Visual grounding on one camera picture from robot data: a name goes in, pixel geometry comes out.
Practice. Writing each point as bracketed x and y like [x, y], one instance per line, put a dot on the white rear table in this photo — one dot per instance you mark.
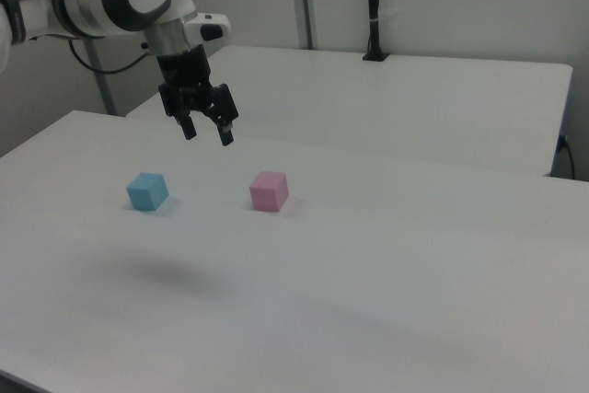
[391, 107]

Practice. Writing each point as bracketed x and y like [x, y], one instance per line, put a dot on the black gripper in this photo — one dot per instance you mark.
[186, 77]

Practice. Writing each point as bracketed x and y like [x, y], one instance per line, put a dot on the blue cube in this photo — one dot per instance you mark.
[147, 192]

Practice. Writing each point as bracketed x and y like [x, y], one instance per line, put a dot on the black camera stand pole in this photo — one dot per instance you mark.
[373, 2]

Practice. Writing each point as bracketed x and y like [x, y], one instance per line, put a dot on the pink cube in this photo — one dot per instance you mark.
[269, 191]

